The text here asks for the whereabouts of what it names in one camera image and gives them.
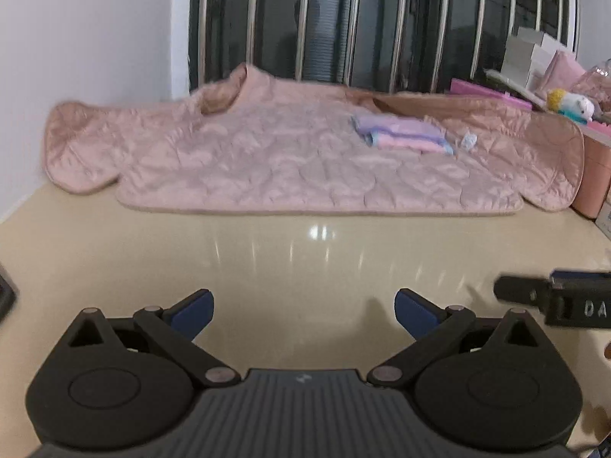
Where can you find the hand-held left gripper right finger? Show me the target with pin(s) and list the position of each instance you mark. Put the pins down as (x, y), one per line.
(415, 317)

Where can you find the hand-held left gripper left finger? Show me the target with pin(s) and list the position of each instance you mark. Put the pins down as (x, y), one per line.
(193, 317)

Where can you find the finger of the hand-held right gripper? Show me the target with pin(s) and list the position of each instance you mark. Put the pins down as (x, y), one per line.
(520, 290)
(582, 276)

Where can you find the pink purple blue shirt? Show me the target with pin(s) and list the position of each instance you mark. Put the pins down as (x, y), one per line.
(405, 136)

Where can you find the white printed carton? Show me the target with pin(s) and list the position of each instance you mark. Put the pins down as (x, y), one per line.
(605, 219)

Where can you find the pink storage box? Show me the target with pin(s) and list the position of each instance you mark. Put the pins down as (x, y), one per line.
(594, 176)

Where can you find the pink foam piece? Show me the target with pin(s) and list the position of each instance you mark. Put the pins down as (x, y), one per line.
(600, 127)

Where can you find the pink quilted jacket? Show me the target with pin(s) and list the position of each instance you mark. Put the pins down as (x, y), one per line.
(238, 167)

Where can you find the white yellow plush toy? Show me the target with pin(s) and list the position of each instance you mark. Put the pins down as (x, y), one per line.
(577, 105)

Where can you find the pink fluffy fabric bag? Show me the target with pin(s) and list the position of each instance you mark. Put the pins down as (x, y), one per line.
(596, 83)

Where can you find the pink cushion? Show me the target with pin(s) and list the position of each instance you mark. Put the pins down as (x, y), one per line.
(565, 74)

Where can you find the patterned plastic packet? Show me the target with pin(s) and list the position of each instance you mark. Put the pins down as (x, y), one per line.
(515, 83)

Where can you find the pink flat box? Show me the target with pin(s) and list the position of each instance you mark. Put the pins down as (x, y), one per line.
(477, 89)

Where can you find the stack of white boxes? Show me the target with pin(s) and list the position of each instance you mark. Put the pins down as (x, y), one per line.
(520, 57)

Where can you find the dark window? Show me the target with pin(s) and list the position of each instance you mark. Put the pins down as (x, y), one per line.
(277, 9)

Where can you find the metal window railing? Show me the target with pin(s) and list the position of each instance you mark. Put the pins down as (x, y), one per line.
(305, 9)

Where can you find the black frame stand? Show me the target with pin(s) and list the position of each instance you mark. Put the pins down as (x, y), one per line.
(5, 291)

